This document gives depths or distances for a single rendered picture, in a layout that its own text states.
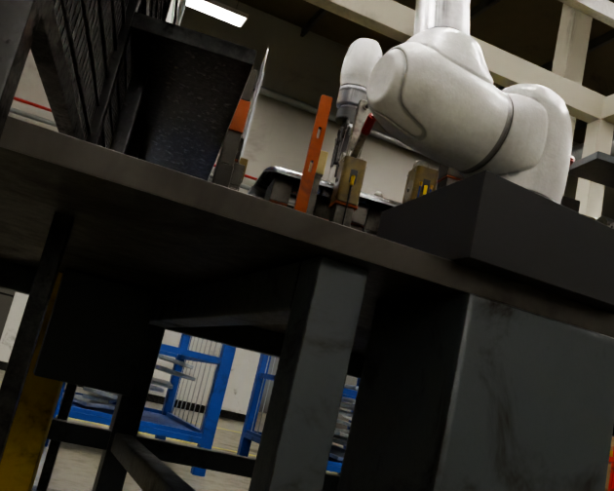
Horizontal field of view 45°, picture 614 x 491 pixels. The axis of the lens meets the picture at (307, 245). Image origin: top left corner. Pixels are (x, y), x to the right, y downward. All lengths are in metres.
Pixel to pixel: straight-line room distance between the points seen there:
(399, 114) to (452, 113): 0.08
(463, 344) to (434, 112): 0.37
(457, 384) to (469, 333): 0.07
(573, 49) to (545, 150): 9.39
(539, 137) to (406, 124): 0.24
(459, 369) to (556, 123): 0.49
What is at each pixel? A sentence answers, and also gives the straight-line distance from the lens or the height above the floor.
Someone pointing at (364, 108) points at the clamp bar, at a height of 1.19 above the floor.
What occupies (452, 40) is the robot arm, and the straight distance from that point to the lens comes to 1.29.
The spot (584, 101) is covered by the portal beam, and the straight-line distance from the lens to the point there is 6.68.
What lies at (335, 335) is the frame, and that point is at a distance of 1.04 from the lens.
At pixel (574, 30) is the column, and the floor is 5.97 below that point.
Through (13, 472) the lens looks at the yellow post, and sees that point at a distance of 2.34.
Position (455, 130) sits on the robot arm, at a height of 0.93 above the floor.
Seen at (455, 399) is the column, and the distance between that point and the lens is 1.08.
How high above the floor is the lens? 0.46
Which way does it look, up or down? 12 degrees up
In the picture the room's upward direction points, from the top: 13 degrees clockwise
